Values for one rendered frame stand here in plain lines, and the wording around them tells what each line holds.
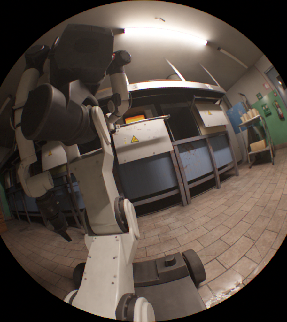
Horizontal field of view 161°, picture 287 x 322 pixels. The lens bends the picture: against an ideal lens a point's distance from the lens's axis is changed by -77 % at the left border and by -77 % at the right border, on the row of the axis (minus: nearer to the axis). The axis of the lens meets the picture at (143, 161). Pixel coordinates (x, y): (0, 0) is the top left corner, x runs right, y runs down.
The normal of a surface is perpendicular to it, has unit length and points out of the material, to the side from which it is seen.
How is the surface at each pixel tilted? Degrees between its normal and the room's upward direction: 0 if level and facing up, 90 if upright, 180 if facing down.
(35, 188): 113
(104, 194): 93
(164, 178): 90
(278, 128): 90
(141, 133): 90
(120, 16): 180
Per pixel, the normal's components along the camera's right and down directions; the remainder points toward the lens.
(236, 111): -0.96, 0.26
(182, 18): 0.26, 0.96
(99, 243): -0.25, -0.94
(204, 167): 0.06, -0.12
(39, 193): 0.68, 0.15
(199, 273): -0.17, -0.63
